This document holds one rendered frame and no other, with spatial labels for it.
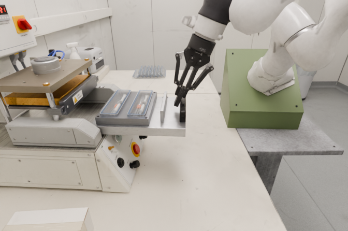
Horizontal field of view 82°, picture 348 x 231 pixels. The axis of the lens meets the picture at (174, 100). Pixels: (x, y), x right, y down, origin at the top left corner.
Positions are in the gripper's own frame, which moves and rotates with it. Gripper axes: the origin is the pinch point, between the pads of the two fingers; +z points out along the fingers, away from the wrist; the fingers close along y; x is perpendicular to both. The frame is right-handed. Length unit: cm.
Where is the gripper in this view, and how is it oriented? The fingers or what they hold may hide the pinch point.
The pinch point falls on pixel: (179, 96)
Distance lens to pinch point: 67.6
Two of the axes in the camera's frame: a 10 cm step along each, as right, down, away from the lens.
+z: -3.5, 8.3, 4.4
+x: 0.4, -4.5, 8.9
